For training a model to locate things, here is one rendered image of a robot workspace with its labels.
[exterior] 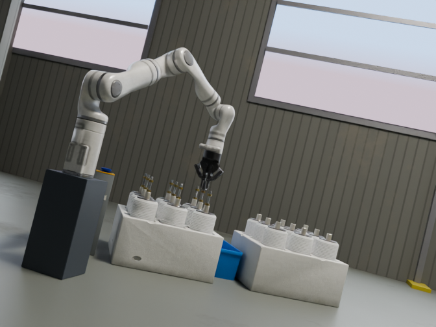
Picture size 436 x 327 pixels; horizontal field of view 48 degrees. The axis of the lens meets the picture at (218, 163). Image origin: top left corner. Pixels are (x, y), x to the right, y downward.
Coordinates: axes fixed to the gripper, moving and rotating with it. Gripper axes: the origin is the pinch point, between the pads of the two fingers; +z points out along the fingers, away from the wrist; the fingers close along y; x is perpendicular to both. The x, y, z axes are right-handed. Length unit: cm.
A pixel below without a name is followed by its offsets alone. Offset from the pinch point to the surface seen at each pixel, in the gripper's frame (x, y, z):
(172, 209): 20.7, 3.9, 11.5
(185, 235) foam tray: 20.7, -3.1, 19.4
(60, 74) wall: -168, 195, -57
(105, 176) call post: 29.4, 30.0, 5.4
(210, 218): 13.6, -9.3, 11.7
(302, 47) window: -171, 0, -115
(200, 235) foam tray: 17.8, -8.3, 18.4
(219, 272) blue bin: -0.9, -14.8, 33.2
